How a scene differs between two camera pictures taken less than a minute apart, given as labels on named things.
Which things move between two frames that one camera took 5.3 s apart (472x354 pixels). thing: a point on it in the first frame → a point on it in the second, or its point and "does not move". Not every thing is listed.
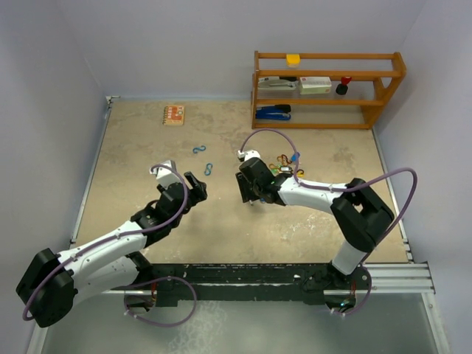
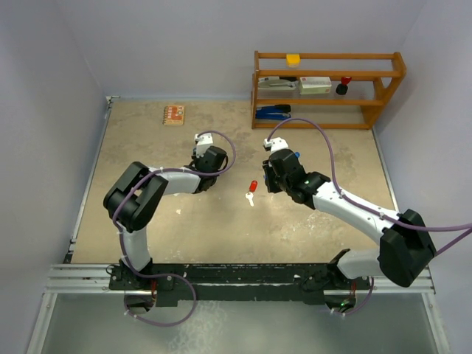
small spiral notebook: [174, 115] does not move
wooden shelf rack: [322, 91] does not move
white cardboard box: [315, 85] does not move
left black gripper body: [160, 187] → [195, 159]
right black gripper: [247, 195] → [268, 169]
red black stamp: [342, 88] does not move
